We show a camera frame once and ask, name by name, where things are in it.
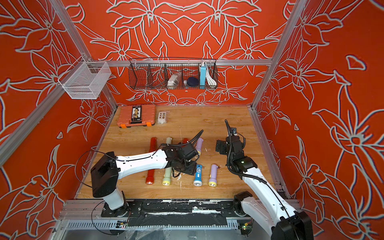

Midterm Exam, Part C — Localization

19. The dark blue round item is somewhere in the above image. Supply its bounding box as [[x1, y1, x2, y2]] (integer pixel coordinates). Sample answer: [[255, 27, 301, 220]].
[[187, 77, 200, 88]]

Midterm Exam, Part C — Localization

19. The blue flashlight front row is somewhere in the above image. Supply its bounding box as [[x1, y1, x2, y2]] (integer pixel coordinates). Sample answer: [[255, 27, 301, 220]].
[[193, 165, 203, 187]]

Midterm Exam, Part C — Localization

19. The black wire wall basket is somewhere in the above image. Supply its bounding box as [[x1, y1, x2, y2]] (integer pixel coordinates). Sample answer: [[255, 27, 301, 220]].
[[128, 58, 219, 90]]

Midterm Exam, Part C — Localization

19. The purple flashlight front row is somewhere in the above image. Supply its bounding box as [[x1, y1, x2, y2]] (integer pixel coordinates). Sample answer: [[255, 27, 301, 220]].
[[209, 164, 219, 187]]

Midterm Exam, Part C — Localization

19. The white cable in basket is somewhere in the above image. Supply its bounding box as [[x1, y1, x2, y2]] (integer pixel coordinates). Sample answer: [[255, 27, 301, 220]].
[[205, 69, 217, 88]]

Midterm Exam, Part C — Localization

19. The light blue box in basket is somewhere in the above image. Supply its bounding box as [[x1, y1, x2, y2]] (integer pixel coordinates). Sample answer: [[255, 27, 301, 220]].
[[200, 62, 207, 89]]

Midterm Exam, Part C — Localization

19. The white bagged item in basket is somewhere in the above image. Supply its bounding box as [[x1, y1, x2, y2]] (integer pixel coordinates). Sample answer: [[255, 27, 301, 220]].
[[167, 73, 182, 90]]

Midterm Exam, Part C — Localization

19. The red flashlight front row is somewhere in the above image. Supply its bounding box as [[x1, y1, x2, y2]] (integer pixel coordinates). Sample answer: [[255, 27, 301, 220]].
[[146, 170, 155, 185]]

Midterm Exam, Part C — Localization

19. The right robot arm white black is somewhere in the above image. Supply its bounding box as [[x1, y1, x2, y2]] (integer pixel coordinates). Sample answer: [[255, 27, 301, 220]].
[[217, 123, 314, 240]]

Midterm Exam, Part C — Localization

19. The purple flashlight row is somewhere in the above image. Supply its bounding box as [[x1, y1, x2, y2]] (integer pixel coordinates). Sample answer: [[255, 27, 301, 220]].
[[196, 138, 204, 155], [209, 164, 219, 187]]

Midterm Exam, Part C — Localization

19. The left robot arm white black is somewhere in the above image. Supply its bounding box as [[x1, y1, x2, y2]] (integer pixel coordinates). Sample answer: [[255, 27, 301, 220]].
[[91, 130, 204, 211]]

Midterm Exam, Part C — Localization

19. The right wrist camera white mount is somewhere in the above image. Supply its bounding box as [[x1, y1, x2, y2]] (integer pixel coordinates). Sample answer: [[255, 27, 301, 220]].
[[230, 128, 239, 142]]

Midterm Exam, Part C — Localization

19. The white button box in bag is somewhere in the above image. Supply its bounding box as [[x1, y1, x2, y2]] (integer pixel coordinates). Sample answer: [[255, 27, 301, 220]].
[[157, 111, 169, 125]]

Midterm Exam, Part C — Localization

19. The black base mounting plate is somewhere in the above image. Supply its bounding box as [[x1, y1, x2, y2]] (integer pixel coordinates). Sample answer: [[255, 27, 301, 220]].
[[99, 199, 252, 229]]

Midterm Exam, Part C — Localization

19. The orange tool case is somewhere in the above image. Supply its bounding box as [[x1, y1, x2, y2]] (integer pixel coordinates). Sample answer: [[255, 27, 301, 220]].
[[117, 104, 156, 129]]

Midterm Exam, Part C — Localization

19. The purple flashlight back row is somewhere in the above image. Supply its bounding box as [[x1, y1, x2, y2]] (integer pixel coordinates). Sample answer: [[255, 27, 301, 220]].
[[196, 138, 204, 155]]

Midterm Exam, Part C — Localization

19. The clear plastic wall bin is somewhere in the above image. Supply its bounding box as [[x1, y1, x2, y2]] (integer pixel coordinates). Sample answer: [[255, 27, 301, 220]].
[[60, 62, 111, 100]]

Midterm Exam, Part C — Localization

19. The green flashlight front row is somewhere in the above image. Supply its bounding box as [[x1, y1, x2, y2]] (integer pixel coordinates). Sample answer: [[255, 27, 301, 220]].
[[162, 167, 172, 186]]

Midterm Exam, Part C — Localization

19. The black card on case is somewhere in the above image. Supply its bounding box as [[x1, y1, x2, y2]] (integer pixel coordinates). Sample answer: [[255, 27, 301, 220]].
[[131, 106, 142, 124]]

